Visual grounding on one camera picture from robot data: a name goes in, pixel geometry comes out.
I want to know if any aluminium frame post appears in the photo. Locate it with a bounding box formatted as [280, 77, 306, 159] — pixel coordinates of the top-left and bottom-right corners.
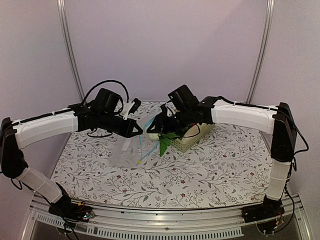
[56, 0, 85, 101]
[246, 0, 275, 104]

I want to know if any clear zip top bag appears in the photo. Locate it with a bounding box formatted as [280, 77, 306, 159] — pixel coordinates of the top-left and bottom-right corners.
[108, 116, 160, 168]

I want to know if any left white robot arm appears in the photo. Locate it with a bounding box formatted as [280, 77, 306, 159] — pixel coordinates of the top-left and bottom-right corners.
[0, 88, 143, 217]

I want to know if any beige perforated plastic basket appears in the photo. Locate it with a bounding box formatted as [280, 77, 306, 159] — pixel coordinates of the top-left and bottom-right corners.
[170, 123, 215, 153]

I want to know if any floral table mat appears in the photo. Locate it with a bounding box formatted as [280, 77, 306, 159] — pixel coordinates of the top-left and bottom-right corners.
[48, 100, 283, 209]

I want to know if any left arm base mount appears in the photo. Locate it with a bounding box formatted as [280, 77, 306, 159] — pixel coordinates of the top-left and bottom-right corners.
[48, 184, 95, 222]

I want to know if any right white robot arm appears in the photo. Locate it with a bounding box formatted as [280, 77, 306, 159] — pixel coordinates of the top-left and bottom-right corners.
[146, 84, 302, 218]

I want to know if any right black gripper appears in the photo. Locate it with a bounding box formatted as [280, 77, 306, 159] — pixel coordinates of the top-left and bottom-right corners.
[147, 107, 193, 140]

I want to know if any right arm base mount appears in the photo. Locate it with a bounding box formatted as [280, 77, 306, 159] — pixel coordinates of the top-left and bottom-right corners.
[241, 196, 285, 235]

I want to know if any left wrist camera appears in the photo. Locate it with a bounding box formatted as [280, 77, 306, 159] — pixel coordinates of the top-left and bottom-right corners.
[120, 98, 141, 120]

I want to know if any left aluminium frame post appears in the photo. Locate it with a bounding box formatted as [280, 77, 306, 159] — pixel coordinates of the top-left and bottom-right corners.
[56, 0, 85, 101]

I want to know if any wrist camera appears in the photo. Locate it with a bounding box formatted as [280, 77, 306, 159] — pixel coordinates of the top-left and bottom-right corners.
[120, 98, 141, 120]
[160, 103, 176, 121]

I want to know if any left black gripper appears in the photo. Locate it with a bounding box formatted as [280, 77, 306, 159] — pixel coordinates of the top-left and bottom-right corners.
[98, 111, 144, 139]

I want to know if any right aluminium frame post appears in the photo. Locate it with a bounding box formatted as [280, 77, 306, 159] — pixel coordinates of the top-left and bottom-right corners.
[246, 0, 275, 104]

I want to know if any white toy radish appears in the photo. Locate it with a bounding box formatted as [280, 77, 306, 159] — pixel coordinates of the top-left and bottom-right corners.
[148, 132, 182, 157]

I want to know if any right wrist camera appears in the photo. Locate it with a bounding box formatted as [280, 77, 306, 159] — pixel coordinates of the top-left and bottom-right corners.
[160, 103, 176, 121]

